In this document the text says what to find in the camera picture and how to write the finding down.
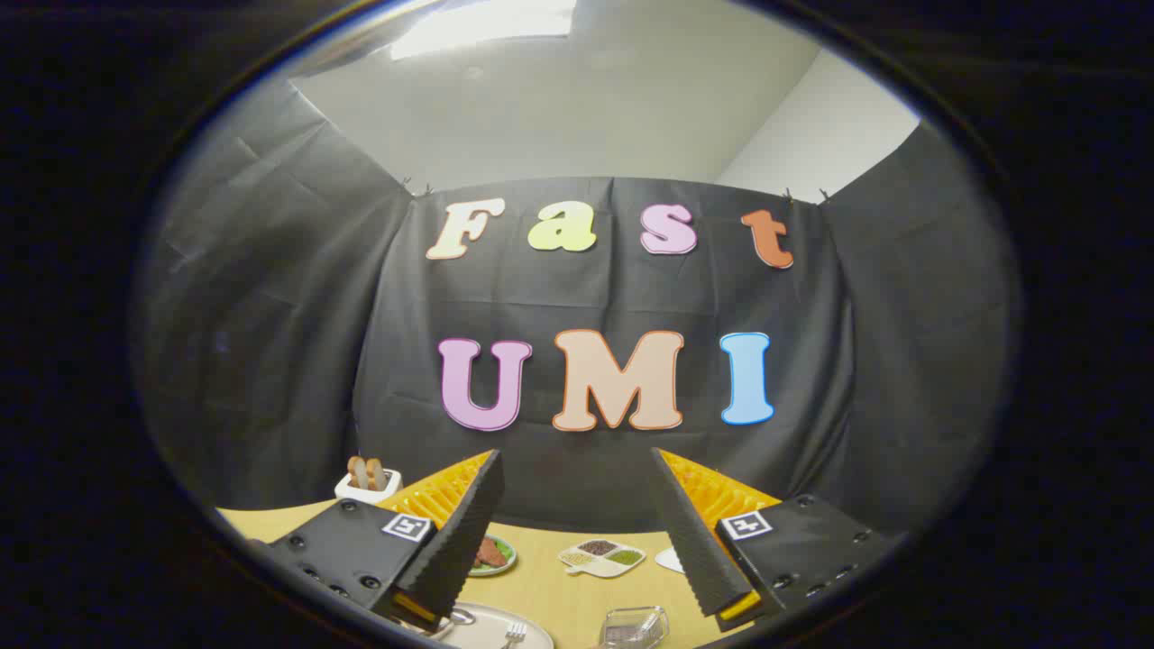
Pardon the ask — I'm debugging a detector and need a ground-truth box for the large white plate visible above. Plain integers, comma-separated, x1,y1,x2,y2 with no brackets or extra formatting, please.
424,602,554,649

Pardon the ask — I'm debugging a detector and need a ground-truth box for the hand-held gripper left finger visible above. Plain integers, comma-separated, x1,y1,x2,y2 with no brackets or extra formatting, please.
260,448,506,633

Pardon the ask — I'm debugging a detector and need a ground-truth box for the white divided condiment dish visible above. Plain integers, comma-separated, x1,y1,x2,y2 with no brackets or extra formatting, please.
557,538,647,579

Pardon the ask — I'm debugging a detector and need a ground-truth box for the cream toaster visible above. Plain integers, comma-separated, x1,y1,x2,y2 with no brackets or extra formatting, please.
334,469,403,505

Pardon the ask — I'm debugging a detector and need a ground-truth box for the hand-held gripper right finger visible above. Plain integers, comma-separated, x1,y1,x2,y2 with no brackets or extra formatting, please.
651,447,905,634

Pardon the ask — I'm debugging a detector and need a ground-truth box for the pale green food plate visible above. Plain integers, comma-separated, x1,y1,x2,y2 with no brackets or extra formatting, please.
469,535,518,578

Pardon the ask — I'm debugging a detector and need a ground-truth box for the metal wire basket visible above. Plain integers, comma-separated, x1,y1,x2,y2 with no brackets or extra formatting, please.
599,606,670,649

